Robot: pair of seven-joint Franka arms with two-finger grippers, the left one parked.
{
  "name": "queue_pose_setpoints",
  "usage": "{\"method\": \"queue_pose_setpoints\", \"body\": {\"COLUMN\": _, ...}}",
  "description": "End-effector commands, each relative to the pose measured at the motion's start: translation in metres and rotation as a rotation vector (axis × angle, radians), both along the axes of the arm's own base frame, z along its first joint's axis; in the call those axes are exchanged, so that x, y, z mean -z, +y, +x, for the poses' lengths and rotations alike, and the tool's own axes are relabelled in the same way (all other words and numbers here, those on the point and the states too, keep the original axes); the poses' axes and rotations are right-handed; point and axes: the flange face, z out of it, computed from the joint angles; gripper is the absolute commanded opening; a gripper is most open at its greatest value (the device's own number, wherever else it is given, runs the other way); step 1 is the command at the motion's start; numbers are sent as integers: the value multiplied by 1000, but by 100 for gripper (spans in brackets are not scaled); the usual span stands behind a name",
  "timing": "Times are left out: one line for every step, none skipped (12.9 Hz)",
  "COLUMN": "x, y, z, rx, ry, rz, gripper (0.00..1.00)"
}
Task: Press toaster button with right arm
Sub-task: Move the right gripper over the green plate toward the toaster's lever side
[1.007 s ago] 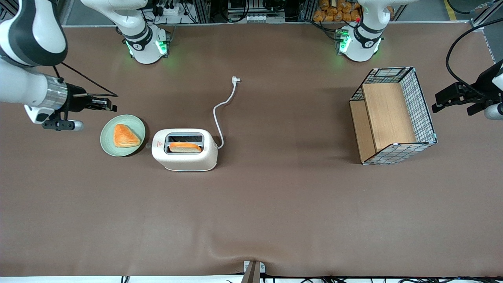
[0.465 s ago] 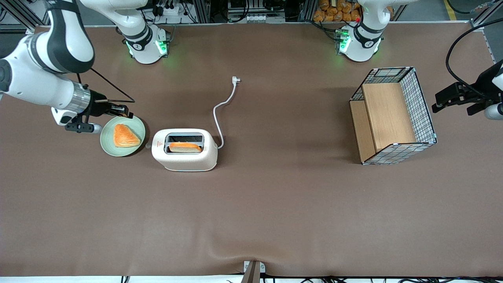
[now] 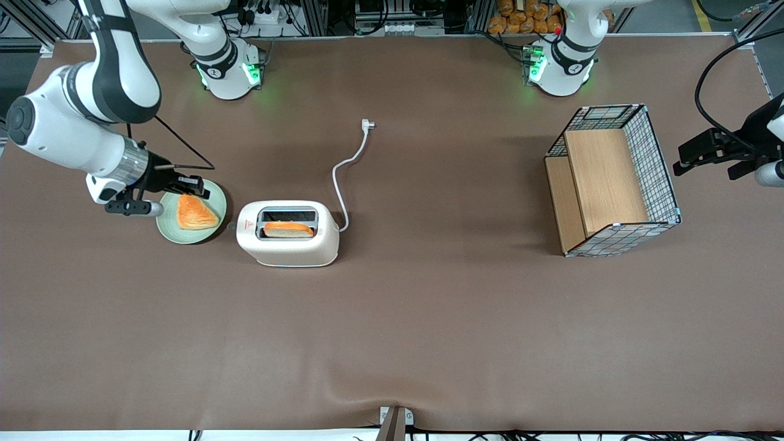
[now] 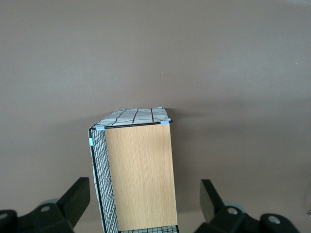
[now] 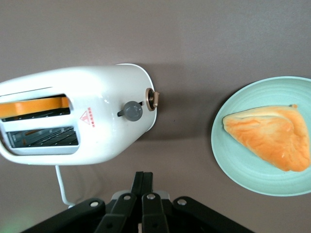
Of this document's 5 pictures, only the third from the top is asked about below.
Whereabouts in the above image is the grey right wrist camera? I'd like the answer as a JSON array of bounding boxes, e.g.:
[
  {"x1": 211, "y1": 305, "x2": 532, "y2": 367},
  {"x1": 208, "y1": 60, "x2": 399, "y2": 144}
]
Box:
[{"x1": 104, "y1": 197, "x2": 165, "y2": 217}]

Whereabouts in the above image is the aluminium frame profile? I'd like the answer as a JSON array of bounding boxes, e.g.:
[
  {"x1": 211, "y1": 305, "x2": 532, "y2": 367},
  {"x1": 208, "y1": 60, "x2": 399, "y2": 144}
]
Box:
[
  {"x1": 0, "y1": 0, "x2": 80, "y2": 59},
  {"x1": 732, "y1": 0, "x2": 784, "y2": 43}
]

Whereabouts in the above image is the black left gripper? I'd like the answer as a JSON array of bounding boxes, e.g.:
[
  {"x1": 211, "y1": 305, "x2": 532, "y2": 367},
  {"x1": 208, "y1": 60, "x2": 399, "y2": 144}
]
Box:
[{"x1": 673, "y1": 92, "x2": 784, "y2": 177}]

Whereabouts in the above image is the white two-slot toaster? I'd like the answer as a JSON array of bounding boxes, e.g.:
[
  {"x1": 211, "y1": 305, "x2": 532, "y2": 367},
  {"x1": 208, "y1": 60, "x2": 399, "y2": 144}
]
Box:
[{"x1": 228, "y1": 200, "x2": 341, "y2": 268}]

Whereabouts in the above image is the bag of bread rolls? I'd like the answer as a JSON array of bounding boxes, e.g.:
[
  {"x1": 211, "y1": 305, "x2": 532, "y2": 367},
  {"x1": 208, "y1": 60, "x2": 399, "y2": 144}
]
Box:
[{"x1": 487, "y1": 0, "x2": 564, "y2": 36}]

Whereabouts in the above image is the pale green round plate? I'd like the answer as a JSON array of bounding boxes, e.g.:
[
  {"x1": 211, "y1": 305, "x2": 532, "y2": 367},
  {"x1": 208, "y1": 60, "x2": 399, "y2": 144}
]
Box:
[{"x1": 156, "y1": 179, "x2": 228, "y2": 245}]

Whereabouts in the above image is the triangular orange bread piece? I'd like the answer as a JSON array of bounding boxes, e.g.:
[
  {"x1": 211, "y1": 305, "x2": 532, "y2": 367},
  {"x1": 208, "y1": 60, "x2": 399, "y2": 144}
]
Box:
[{"x1": 176, "y1": 194, "x2": 221, "y2": 231}]

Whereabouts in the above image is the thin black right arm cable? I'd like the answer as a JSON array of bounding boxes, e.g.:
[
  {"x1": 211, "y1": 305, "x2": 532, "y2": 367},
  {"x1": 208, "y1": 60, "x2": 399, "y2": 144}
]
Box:
[{"x1": 126, "y1": 113, "x2": 215, "y2": 171}]

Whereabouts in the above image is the power strip with black plugs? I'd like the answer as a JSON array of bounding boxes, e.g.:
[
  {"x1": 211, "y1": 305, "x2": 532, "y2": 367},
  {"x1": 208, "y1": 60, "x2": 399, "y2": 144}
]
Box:
[{"x1": 236, "y1": 0, "x2": 295, "y2": 28}]

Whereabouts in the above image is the toast slice in toaster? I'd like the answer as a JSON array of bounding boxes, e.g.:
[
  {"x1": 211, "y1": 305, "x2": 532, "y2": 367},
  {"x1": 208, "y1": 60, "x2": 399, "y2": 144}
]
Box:
[{"x1": 263, "y1": 221, "x2": 315, "y2": 239}]

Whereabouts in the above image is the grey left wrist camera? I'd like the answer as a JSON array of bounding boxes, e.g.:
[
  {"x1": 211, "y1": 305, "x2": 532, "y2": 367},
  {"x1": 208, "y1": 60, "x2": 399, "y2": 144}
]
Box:
[{"x1": 729, "y1": 160, "x2": 784, "y2": 188}]

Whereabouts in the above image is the white toaster power cord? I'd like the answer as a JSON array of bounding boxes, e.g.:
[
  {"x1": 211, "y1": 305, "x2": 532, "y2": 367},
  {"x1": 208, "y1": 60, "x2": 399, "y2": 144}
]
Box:
[{"x1": 332, "y1": 119, "x2": 375, "y2": 233}]

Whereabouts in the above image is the white power strip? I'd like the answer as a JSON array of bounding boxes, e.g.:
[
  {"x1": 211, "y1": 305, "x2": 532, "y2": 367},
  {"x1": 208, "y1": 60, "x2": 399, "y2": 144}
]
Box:
[{"x1": 380, "y1": 21, "x2": 432, "y2": 36}]

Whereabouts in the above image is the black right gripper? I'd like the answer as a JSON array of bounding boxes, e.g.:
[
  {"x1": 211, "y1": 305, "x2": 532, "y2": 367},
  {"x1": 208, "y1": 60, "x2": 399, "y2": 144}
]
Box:
[{"x1": 140, "y1": 153, "x2": 211, "y2": 199}]

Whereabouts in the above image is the wire basket with wooden shelf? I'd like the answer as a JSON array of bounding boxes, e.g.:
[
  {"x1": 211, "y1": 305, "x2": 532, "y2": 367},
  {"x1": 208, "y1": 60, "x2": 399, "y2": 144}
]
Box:
[{"x1": 544, "y1": 104, "x2": 682, "y2": 258}]

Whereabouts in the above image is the metal table edge bracket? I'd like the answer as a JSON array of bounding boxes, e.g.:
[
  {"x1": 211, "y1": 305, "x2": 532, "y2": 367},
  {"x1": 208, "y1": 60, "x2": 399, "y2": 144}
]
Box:
[{"x1": 379, "y1": 405, "x2": 415, "y2": 441}]

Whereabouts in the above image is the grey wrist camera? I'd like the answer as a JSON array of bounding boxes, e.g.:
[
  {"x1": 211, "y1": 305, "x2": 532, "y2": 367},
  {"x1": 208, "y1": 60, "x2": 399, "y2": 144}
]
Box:
[
  {"x1": 729, "y1": 160, "x2": 784, "y2": 188},
  {"x1": 104, "y1": 197, "x2": 165, "y2": 217}
]

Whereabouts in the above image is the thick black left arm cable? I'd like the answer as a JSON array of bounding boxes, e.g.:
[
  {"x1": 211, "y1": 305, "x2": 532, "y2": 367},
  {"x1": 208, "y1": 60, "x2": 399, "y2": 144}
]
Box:
[{"x1": 695, "y1": 28, "x2": 784, "y2": 154}]

